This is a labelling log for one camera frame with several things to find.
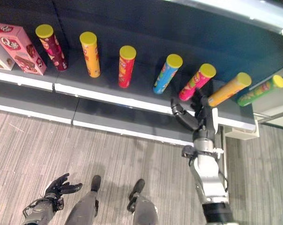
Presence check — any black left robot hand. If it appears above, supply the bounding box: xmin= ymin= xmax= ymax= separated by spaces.
xmin=44 ymin=173 xmax=83 ymax=199

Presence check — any orange chip can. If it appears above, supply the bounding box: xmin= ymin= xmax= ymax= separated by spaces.
xmin=207 ymin=72 xmax=252 ymax=107
xmin=79 ymin=31 xmax=101 ymax=78

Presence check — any dark lower shelf board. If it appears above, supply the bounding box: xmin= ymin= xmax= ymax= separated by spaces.
xmin=0 ymin=81 xmax=195 ymax=147

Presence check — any pink chip can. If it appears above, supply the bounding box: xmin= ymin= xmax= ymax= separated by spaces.
xmin=178 ymin=63 xmax=217 ymax=102

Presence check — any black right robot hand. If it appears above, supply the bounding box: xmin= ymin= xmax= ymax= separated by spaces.
xmin=170 ymin=88 xmax=219 ymax=135

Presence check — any red chip can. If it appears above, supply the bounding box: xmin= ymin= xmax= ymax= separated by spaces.
xmin=118 ymin=45 xmax=137 ymax=89

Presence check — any blue chip can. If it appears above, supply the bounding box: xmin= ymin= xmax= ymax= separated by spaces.
xmin=153 ymin=53 xmax=184 ymax=95

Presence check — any pink Q snack box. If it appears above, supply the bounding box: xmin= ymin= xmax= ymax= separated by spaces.
xmin=0 ymin=22 xmax=47 ymax=76

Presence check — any dark shelf with white edge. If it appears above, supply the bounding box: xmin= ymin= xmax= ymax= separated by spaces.
xmin=0 ymin=0 xmax=283 ymax=141

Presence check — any green chip can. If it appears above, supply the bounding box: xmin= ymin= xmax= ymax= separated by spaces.
xmin=237 ymin=75 xmax=283 ymax=107

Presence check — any silver right robot leg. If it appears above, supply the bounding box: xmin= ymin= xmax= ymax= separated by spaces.
xmin=126 ymin=179 xmax=159 ymax=225

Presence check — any maroon chip can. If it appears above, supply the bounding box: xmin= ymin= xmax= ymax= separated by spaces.
xmin=35 ymin=24 xmax=69 ymax=71

